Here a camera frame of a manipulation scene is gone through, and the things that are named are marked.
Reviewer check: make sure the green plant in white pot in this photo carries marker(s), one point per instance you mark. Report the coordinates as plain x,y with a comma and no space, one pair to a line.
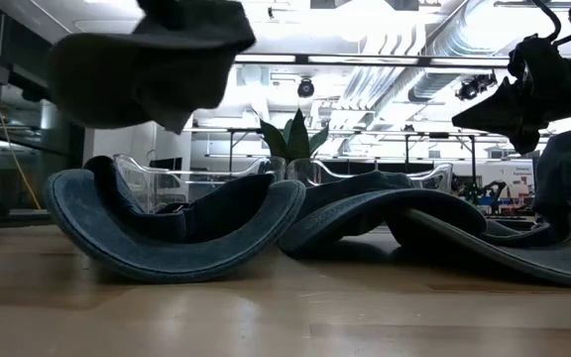
298,139

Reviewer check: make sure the black background robot arm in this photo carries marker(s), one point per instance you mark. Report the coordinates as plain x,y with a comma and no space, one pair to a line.
494,191

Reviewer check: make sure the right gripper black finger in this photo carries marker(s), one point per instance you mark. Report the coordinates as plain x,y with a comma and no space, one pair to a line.
493,111
527,141

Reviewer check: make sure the clear plastic bin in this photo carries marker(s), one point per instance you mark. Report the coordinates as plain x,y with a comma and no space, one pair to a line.
434,178
137,178

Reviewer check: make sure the small black background monitor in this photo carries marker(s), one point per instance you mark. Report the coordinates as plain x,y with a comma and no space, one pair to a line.
166,163

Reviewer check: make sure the black-framed background table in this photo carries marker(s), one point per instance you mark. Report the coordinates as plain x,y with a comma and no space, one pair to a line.
439,134

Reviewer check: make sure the black ceiling spotlight cluster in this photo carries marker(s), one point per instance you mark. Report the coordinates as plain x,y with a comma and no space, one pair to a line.
469,89

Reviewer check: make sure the black aluminium table frame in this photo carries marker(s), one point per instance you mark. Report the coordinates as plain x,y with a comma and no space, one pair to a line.
18,219

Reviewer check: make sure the black round ceiling camera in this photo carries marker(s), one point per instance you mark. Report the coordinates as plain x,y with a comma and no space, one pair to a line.
306,87

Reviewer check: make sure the black overhead rig beam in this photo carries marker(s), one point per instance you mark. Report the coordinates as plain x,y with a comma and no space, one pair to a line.
303,59

